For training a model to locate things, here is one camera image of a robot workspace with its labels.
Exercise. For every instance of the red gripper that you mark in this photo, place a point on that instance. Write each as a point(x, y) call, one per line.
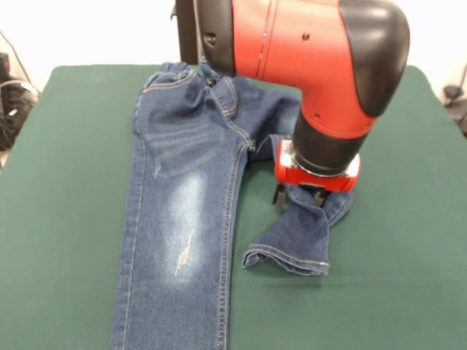
point(313, 180)

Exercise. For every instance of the blue denim jeans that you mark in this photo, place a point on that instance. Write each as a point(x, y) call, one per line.
point(175, 182)

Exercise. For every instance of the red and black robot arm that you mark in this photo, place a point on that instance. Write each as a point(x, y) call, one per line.
point(310, 43)

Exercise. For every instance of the dark green table cloth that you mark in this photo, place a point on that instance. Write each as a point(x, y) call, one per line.
point(54, 218)

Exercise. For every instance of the black stand base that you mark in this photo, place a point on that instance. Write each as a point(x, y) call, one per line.
point(14, 109)

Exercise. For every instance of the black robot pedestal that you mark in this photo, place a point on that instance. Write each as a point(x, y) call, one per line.
point(186, 29)

